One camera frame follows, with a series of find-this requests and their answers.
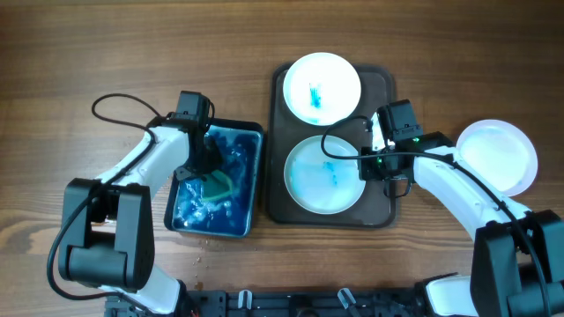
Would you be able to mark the white plate blue stain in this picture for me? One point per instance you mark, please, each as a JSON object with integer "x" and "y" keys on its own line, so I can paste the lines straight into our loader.
{"x": 321, "y": 184}
{"x": 321, "y": 88}

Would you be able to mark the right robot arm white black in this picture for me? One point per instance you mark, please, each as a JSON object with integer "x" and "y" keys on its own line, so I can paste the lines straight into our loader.
{"x": 517, "y": 262}

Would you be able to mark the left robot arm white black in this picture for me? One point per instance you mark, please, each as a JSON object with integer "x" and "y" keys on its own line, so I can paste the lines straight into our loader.
{"x": 106, "y": 240}

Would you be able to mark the green yellow sponge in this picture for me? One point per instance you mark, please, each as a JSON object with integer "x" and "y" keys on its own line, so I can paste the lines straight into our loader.
{"x": 216, "y": 185}

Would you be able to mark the brown serving tray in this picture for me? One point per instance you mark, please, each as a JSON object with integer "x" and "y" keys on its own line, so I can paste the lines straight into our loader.
{"x": 374, "y": 210}

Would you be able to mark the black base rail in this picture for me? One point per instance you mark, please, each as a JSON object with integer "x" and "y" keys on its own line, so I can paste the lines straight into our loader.
{"x": 397, "y": 302}

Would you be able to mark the black tray with blue water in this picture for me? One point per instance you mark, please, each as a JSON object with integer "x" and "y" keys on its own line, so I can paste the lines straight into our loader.
{"x": 241, "y": 147}

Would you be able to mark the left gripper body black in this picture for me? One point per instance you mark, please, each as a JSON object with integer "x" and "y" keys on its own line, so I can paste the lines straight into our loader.
{"x": 201, "y": 163}

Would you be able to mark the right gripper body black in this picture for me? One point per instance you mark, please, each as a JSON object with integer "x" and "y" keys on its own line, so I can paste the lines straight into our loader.
{"x": 376, "y": 168}

